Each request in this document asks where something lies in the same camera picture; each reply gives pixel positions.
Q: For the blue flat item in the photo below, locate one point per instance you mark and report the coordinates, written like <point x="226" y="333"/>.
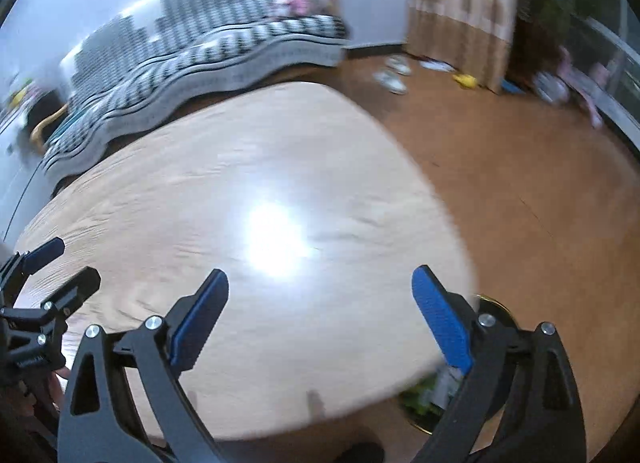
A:
<point x="513" y="87"/>

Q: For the yellow green wrapper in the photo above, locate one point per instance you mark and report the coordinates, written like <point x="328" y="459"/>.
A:
<point x="417" y="395"/>

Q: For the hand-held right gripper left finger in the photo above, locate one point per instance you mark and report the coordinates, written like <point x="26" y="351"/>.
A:
<point x="197" y="323"/>

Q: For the dark rounded object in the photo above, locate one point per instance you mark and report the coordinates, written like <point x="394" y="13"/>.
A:
<point x="357" y="452"/>

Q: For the white cabinet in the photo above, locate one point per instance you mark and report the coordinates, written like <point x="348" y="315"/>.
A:
<point x="15" y="168"/>

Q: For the white slipper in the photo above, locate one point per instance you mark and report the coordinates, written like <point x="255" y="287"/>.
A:
<point x="391" y="82"/>
<point x="400" y="65"/>

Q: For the dark bin with gold rim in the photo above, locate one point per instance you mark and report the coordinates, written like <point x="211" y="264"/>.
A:
<point x="419" y="419"/>

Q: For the yellow container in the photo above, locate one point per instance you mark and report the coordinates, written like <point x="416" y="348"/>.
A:
<point x="20" y="97"/>

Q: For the wooden frame sofa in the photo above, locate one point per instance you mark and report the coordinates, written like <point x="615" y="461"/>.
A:
<point x="47" y="125"/>

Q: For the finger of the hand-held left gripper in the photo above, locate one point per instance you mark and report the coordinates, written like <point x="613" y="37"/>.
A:
<point x="45" y="250"/>
<point x="75" y="290"/>

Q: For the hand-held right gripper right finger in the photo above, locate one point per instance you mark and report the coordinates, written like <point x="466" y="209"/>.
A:
<point x="442" y="323"/>

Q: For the beige patterned curtain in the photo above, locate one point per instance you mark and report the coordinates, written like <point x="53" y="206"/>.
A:
<point x="460" y="8"/>

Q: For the yellow toy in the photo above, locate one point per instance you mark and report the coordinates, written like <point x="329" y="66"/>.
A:
<point x="465" y="80"/>

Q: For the black white striped sofa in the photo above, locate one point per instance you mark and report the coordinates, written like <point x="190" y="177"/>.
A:
<point x="190" y="58"/>

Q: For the glass door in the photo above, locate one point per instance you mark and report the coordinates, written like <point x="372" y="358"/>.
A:
<point x="615" y="73"/>

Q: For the pink toy frame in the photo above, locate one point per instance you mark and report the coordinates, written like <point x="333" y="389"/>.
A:
<point x="575" y="78"/>

